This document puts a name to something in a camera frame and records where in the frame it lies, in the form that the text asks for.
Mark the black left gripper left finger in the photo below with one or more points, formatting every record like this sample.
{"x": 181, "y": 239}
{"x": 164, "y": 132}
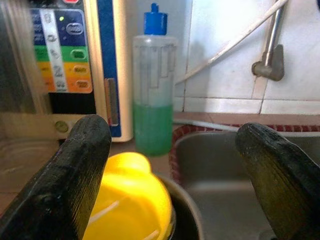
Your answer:
{"x": 62, "y": 187}

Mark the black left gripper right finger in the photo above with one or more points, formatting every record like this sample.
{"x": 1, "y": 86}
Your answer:
{"x": 280, "y": 180}

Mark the yellow plastic bowl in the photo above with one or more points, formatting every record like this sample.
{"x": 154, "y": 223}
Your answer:
{"x": 130, "y": 195}

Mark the steel bowl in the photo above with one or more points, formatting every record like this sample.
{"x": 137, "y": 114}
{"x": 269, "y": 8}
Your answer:
{"x": 185, "y": 212}

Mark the stainless steel sink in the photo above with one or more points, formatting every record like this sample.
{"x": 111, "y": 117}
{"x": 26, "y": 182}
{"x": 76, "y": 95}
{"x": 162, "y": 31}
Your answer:
{"x": 220, "y": 180}

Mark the white counter pipe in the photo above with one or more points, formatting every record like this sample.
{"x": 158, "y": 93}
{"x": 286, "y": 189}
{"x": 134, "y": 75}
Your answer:
{"x": 205, "y": 123}

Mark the blue capped dish soap bottle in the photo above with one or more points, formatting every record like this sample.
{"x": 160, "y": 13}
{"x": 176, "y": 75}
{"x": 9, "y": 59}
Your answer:
{"x": 152, "y": 100}

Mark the white blue water ioniser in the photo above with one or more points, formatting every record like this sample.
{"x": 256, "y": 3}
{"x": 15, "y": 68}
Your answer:
{"x": 75, "y": 50}

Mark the steel wall faucet pipe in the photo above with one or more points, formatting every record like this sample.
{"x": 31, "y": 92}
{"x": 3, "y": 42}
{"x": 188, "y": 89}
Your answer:
{"x": 271, "y": 57}

